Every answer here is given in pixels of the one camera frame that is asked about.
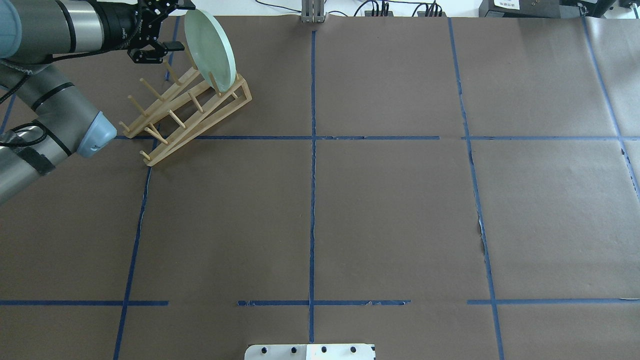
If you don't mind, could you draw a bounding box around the light green round plate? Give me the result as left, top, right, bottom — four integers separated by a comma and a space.
184, 9, 237, 92

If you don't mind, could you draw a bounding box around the wooden dish rack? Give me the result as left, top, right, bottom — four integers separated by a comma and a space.
119, 49, 253, 167

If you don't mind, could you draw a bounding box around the black power strip left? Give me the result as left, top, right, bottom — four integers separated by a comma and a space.
362, 0, 394, 18

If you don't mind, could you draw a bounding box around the black power strip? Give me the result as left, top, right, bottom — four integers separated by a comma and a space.
362, 0, 394, 18
411, 1, 446, 18

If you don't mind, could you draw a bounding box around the black power strip right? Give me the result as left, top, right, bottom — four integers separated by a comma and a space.
411, 1, 446, 18

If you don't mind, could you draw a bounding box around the black box with label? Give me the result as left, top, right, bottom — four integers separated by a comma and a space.
477, 0, 561, 19

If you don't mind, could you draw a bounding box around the grey aluminium frame post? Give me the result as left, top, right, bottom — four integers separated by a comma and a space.
300, 0, 327, 24

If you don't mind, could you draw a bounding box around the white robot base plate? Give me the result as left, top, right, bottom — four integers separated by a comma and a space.
244, 342, 377, 360

